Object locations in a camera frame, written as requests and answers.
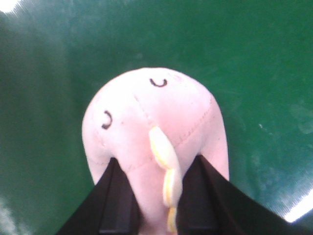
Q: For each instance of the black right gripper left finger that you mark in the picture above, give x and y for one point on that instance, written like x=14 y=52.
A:
x=109 y=209

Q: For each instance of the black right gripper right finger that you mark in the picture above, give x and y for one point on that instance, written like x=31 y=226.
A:
x=211 y=205

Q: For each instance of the pink round plush toy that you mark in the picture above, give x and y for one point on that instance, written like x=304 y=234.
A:
x=154 y=122

